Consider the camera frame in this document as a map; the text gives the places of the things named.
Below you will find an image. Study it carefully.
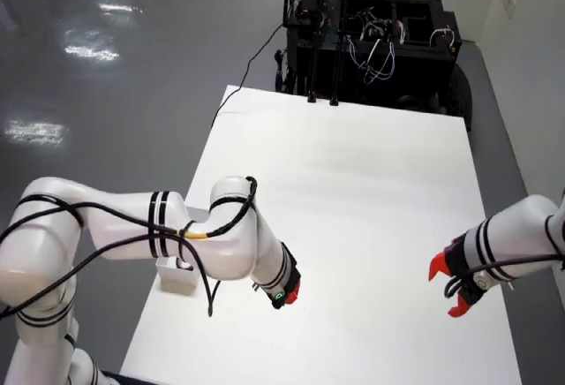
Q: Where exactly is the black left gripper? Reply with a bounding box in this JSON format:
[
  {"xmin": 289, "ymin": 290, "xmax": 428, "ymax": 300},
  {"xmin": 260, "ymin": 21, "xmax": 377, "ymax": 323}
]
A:
[{"xmin": 259, "ymin": 242, "xmax": 304, "ymax": 311}]

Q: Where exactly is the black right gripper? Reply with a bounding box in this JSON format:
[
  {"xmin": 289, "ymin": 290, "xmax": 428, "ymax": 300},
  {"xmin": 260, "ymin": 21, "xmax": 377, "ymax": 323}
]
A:
[{"xmin": 426, "ymin": 232, "xmax": 490, "ymax": 319}]

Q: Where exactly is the white cardboard bin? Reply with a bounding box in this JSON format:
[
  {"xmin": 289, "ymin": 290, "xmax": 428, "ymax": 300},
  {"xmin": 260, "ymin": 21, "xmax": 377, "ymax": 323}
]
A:
[{"xmin": 155, "ymin": 205, "xmax": 212, "ymax": 296}]

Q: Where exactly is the black equipment cart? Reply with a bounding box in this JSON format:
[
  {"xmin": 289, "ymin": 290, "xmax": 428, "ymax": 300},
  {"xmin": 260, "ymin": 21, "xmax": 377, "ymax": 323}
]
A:
[{"xmin": 273, "ymin": 0, "xmax": 474, "ymax": 132}]

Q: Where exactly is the black stand pole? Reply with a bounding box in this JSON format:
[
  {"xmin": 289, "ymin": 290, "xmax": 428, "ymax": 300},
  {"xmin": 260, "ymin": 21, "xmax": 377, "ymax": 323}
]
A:
[
  {"xmin": 328, "ymin": 0, "xmax": 359, "ymax": 108},
  {"xmin": 306, "ymin": 0, "xmax": 321, "ymax": 104}
]

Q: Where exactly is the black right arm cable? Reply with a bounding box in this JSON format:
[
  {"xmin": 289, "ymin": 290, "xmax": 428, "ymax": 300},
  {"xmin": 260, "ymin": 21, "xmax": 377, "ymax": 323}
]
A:
[{"xmin": 442, "ymin": 215, "xmax": 565, "ymax": 300}]

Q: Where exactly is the black arm cable yellow tape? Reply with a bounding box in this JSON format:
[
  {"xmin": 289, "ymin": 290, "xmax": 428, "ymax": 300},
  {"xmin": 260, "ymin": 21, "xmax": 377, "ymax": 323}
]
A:
[{"xmin": 0, "ymin": 176, "xmax": 260, "ymax": 319}]

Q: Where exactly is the long black floor cable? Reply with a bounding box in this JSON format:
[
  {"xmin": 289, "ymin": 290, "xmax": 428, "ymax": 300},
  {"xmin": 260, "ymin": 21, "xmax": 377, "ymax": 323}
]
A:
[{"xmin": 211, "ymin": 22, "xmax": 286, "ymax": 130}]

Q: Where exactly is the short white wire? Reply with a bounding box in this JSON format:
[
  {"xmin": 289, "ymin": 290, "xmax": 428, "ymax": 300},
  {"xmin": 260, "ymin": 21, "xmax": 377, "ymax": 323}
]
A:
[{"xmin": 429, "ymin": 26, "xmax": 456, "ymax": 56}]

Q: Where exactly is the white wire bundle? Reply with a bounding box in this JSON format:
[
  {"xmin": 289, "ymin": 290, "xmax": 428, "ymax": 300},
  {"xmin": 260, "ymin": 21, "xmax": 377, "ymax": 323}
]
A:
[{"xmin": 346, "ymin": 11, "xmax": 398, "ymax": 87}]

